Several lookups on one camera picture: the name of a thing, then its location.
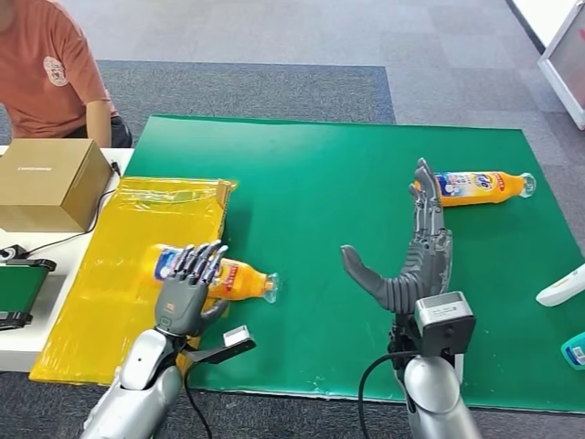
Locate brown cardboard box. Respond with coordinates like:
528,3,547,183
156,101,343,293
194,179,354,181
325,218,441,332
0,138,114,234

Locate green and black device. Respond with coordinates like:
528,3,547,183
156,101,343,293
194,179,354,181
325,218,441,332
0,259,57,332

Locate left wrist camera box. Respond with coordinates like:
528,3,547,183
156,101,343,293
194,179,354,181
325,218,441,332
185,325,256,366

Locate white side table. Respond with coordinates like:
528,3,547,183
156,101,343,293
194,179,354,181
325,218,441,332
0,146,134,374

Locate orange bottle with white label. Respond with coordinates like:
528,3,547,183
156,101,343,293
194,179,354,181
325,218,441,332
145,243,280,305

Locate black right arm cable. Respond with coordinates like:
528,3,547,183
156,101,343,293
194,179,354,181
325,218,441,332
357,351,412,439

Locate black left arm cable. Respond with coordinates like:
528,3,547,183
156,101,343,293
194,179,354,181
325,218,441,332
182,357,215,439

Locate person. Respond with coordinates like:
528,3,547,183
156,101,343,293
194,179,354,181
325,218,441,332
0,0,133,148

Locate green table mat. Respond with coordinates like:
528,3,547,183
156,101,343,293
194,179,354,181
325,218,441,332
124,114,585,414

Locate thin black table cable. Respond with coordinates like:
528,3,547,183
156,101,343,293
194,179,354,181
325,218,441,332
23,162,121,259

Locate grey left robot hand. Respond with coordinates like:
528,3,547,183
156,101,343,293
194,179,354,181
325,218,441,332
154,240,230,338

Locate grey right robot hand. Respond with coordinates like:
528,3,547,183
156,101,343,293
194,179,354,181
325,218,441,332
340,157,453,315

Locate orange bottle with blue label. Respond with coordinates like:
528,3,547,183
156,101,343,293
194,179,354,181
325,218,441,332
413,171,537,209

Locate small black adapter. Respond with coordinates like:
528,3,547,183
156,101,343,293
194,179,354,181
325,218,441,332
0,245,29,264

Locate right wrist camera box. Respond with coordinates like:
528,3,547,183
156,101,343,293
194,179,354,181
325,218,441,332
413,291,476,359

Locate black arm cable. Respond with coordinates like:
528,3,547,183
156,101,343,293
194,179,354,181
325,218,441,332
357,351,412,439
182,357,215,439

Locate teal bottle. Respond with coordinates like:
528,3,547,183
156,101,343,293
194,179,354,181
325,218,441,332
560,331,585,372

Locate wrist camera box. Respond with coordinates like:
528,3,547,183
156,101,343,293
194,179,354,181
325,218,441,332
185,325,256,366
413,291,476,359

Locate yellow plastic sheet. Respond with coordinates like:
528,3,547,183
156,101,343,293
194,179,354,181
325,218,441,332
28,177,237,387

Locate white framed board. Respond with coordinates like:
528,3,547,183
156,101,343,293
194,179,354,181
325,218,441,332
537,0,585,131

